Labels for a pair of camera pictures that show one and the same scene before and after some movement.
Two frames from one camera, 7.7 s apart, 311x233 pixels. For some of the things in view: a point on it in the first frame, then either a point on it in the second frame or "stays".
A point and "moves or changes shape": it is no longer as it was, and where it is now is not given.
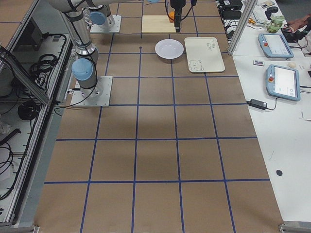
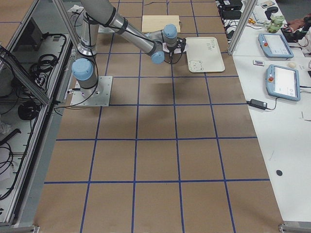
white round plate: (169, 48) moves or changes shape
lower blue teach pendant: (282, 83) stays
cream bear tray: (203, 55) stays
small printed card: (258, 62) stays
